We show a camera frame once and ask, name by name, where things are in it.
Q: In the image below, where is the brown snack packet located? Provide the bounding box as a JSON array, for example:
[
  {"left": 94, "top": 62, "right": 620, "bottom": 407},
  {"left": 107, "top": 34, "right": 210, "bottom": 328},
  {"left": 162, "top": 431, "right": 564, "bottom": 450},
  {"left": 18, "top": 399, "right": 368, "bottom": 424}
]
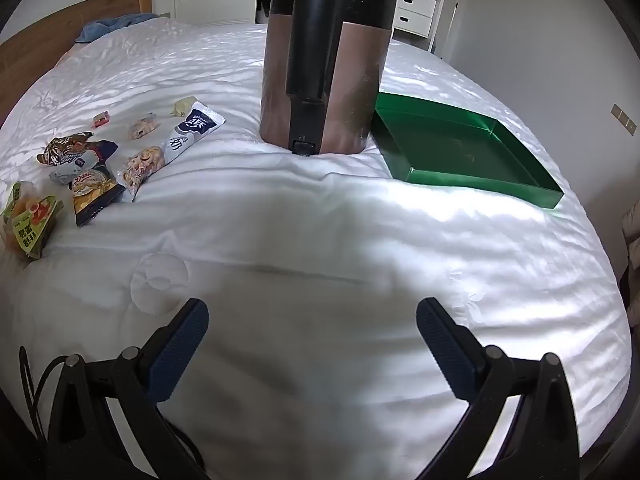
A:
[{"left": 36, "top": 131, "right": 96, "bottom": 167}]

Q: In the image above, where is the brown black cylindrical jug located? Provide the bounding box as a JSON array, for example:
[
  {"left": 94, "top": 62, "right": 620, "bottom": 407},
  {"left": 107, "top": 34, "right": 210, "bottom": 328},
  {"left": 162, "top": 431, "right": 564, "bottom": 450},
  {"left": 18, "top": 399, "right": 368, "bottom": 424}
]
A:
[{"left": 259, "top": 0, "right": 403, "bottom": 157}]

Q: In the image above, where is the beige cloth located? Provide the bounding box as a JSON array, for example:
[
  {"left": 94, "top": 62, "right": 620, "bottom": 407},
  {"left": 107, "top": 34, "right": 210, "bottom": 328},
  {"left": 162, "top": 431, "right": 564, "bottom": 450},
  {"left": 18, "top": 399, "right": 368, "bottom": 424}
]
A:
[{"left": 620, "top": 204, "right": 640, "bottom": 326}]

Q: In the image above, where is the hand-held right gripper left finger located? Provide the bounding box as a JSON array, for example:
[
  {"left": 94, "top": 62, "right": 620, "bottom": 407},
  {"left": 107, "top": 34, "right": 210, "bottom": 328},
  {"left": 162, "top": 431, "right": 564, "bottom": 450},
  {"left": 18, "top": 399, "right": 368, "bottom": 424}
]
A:
[{"left": 45, "top": 297, "right": 211, "bottom": 480}]

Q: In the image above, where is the white quilted bed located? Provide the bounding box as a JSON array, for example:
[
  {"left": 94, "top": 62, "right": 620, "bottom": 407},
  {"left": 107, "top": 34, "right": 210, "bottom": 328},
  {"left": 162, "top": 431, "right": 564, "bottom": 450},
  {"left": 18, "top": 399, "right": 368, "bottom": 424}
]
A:
[{"left": 0, "top": 19, "right": 632, "bottom": 480}]

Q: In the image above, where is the small clear cookie packet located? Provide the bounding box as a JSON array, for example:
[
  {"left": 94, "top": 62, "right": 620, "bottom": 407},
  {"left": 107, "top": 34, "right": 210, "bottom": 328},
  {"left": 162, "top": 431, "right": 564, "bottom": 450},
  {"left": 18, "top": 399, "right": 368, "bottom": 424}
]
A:
[{"left": 127, "top": 115, "right": 160, "bottom": 141}]

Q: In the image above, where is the dark gold cookie packet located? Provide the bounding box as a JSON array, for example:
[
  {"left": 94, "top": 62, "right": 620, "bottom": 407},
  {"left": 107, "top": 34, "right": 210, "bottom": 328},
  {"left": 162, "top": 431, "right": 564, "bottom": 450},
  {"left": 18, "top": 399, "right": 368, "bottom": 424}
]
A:
[{"left": 70, "top": 162, "right": 126, "bottom": 227}]

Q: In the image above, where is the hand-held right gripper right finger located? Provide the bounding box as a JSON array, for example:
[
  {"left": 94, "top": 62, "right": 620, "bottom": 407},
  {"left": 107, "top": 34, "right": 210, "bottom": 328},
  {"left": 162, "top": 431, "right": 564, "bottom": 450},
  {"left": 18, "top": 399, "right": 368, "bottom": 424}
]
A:
[{"left": 414, "top": 296, "right": 582, "bottom": 480}]

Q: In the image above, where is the white wardrobe drawer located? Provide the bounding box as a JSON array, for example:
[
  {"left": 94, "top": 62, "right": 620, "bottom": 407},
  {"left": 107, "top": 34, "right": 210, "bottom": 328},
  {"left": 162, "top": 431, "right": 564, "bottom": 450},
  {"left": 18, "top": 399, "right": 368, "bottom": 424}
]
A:
[
  {"left": 393, "top": 12, "right": 434, "bottom": 38},
  {"left": 400, "top": 0, "right": 439, "bottom": 19}
]

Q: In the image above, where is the blue cloth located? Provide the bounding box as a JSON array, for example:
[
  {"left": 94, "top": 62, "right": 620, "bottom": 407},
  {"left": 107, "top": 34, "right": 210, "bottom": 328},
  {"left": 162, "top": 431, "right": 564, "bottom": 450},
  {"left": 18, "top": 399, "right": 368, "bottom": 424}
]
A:
[{"left": 75, "top": 12, "right": 161, "bottom": 43}]

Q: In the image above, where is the navy white snack packet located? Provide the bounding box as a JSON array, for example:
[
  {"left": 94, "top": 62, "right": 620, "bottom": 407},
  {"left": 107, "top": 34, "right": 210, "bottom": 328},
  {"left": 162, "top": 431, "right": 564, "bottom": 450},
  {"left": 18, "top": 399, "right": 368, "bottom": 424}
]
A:
[{"left": 49, "top": 139, "right": 120, "bottom": 186}]

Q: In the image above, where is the gold wall switch panel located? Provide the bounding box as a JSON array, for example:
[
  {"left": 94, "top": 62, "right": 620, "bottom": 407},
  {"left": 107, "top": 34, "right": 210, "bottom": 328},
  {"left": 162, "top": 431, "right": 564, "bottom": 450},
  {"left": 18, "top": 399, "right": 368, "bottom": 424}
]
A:
[{"left": 611, "top": 103, "right": 640, "bottom": 136}]

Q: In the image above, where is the white blue long packet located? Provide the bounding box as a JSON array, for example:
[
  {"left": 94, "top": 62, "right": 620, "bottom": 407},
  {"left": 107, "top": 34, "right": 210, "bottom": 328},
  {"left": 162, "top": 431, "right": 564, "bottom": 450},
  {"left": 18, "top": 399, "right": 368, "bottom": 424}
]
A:
[{"left": 162, "top": 101, "right": 227, "bottom": 168}]

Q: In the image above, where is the large clear cookie packet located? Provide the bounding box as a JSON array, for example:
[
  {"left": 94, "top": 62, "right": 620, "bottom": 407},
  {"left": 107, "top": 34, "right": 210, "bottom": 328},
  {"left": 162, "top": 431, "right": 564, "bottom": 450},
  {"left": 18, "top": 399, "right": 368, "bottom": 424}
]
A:
[{"left": 116, "top": 146, "right": 167, "bottom": 202}]

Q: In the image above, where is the wooden headboard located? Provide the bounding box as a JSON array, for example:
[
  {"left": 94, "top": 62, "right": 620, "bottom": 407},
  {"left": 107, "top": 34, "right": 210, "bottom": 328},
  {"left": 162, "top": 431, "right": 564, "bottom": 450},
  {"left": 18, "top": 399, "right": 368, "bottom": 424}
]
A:
[{"left": 0, "top": 0, "right": 153, "bottom": 126}]

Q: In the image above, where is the black cable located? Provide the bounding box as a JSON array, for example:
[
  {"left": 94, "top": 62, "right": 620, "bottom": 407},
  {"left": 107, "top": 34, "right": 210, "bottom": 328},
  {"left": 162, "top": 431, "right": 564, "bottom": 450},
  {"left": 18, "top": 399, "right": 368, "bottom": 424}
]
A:
[{"left": 19, "top": 345, "right": 68, "bottom": 441}]

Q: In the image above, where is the green shallow box tray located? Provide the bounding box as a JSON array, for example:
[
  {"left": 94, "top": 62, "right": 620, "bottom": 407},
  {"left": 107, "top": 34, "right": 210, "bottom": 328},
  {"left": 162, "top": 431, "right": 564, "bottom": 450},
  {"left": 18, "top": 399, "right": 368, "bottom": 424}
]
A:
[{"left": 372, "top": 91, "right": 566, "bottom": 209}]

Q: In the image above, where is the green yellow snack packet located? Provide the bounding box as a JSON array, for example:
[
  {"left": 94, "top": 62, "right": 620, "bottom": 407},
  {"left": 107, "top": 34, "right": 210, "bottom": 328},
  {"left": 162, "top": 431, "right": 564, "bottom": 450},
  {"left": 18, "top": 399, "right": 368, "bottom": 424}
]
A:
[{"left": 0, "top": 180, "right": 65, "bottom": 260}]

